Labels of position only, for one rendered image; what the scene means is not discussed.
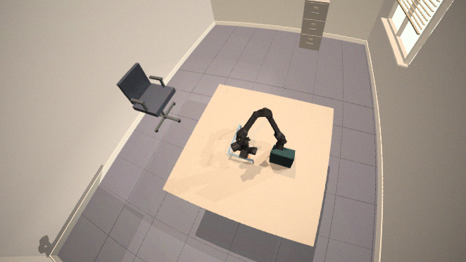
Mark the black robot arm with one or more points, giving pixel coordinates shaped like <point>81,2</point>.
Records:
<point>243,132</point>

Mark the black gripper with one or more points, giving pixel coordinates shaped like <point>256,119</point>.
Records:
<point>251,150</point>

